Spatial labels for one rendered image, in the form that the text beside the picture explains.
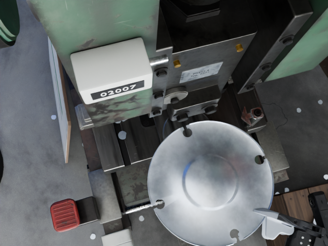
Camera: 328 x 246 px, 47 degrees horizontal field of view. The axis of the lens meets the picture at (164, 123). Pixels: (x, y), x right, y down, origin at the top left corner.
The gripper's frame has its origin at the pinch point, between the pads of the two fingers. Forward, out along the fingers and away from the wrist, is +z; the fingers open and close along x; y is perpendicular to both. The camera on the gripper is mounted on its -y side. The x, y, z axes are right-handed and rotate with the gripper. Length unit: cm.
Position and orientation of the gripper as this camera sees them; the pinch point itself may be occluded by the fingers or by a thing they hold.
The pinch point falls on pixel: (259, 209)
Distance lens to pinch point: 89.4
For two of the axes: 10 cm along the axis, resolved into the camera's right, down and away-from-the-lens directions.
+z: -9.3, -3.5, 1.2
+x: 0.2, 2.8, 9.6
